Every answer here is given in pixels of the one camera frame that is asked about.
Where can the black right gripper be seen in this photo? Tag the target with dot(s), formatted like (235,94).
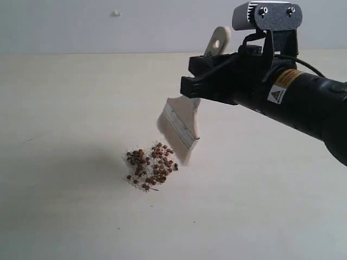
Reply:
(261,73)

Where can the white wide paint brush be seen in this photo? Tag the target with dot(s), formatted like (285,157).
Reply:
(178,120)

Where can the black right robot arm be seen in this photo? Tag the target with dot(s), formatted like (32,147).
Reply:
(320,111)

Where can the pile of white grains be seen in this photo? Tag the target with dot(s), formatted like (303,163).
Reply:
(149,167)

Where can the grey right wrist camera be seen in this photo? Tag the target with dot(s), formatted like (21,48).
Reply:
(267,15)

